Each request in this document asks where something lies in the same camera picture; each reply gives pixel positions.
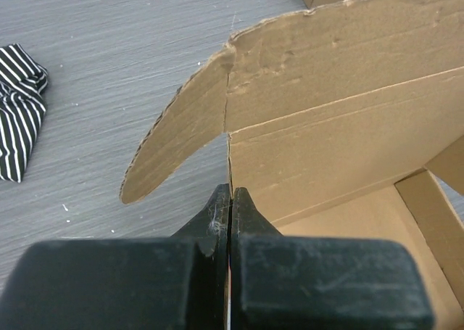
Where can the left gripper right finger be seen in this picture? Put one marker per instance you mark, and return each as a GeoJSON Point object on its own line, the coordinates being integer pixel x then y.
{"type": "Point", "coordinates": [294, 282]}

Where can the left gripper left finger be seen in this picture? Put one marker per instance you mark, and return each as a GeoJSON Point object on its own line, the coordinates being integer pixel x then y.
{"type": "Point", "coordinates": [175, 282]}

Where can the black white striped cloth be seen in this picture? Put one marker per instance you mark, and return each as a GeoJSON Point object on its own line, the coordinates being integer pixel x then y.
{"type": "Point", "coordinates": [23, 108]}

